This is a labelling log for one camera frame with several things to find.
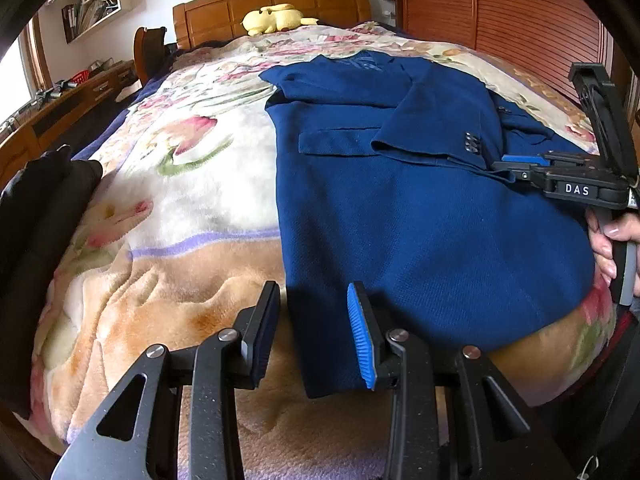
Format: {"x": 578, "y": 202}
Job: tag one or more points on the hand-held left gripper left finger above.
{"x": 260, "y": 332}

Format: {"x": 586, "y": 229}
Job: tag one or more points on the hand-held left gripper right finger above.
{"x": 361, "y": 335}

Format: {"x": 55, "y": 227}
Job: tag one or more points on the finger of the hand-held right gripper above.
{"x": 522, "y": 158}
{"x": 520, "y": 174}

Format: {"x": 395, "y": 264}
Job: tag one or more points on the blue blazer jacket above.
{"x": 400, "y": 220}

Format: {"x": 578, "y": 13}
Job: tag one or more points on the black clothes pile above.
{"x": 35, "y": 240}

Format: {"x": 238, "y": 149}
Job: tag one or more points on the person's right hand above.
{"x": 602, "y": 245}

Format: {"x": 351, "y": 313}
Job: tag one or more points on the floral fleece blanket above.
{"x": 200, "y": 195}

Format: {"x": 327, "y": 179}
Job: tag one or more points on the wooden louvered wardrobe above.
{"x": 500, "y": 5}

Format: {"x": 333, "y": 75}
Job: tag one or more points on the yellow plush toy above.
{"x": 272, "y": 20}

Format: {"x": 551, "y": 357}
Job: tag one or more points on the long wooden desk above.
{"x": 60, "y": 115}

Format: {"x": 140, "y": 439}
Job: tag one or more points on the wooden chair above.
{"x": 149, "y": 50}

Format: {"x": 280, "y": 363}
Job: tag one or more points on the red basket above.
{"x": 78, "y": 78}

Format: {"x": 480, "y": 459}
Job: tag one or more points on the wooden bed headboard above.
{"x": 210, "y": 15}

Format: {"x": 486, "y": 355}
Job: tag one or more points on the wooden framed window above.
{"x": 27, "y": 70}

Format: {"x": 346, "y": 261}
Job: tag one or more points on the white wall shelf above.
{"x": 100, "y": 5}

